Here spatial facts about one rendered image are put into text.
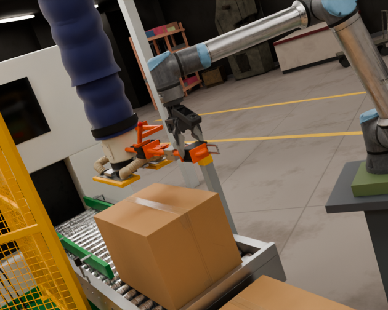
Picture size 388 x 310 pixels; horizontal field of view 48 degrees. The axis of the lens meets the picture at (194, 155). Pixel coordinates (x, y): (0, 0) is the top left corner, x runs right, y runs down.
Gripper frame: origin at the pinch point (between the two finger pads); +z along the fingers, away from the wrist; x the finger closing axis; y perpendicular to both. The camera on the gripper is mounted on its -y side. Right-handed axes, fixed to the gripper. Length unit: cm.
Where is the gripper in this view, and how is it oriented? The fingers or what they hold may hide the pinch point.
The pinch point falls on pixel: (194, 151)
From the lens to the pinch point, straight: 159.5
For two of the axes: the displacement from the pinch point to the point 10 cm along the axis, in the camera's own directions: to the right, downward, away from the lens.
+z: 3.2, 9.2, 2.4
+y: -5.5, -0.3, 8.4
